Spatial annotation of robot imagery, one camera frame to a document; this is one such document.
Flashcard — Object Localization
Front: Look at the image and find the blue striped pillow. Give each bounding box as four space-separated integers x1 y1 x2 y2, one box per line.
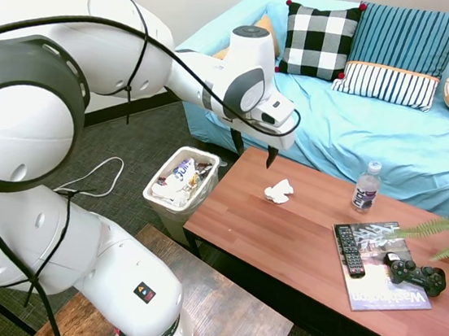
335 0 449 91

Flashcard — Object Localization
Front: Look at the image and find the white navy striped pillow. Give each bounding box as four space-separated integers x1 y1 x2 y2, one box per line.
326 50 444 124

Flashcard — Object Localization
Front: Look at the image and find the large discarded white tissue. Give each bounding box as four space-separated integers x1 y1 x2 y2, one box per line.
150 176 191 211

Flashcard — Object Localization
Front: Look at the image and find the full hint water bottle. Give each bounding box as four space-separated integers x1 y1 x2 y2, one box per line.
346 159 388 216

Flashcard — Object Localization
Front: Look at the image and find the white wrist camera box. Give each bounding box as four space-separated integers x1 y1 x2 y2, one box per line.
248 89 299 131

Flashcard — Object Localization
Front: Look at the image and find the reddish wooden coffee table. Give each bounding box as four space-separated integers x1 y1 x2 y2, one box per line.
173 121 449 336

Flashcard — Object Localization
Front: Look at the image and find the black game controller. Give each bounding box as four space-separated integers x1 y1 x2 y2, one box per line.
386 254 449 303

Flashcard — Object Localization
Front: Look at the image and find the white cable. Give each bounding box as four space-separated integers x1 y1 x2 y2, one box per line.
50 155 129 204

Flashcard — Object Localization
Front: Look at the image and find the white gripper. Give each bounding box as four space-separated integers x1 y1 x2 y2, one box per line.
220 104 303 175

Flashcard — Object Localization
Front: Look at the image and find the black white checkered pillow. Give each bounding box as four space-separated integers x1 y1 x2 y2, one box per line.
268 0 374 89

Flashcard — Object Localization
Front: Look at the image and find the clear plastic bin liner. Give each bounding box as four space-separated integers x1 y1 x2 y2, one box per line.
137 142 229 228

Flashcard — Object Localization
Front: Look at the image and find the plain orange pillow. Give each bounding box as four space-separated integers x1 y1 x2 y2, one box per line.
206 13 282 66

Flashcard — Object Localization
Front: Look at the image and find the brown chocolate wrapper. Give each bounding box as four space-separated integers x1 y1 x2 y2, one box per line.
195 157 215 177

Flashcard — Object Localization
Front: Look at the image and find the yellow snack wrapper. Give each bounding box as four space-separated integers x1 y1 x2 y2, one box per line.
186 170 205 188

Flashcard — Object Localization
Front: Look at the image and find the Washington magazine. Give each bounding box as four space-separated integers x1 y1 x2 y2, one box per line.
332 213 434 321

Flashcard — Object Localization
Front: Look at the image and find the black metal leg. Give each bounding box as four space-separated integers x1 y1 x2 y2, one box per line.
0 277 37 336

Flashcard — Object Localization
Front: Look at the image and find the beige trash bin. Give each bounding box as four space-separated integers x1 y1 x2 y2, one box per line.
137 142 232 254

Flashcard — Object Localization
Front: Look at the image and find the black TV remote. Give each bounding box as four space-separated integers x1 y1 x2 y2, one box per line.
333 223 368 281

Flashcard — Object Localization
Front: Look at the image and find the rustic wooden robot stand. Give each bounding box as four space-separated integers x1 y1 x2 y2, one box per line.
0 208 296 336

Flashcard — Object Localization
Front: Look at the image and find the sofa with blue cover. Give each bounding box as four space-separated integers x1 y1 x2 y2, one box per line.
169 0 449 258

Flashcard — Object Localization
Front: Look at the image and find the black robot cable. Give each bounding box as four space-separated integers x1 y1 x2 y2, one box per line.
0 0 329 336

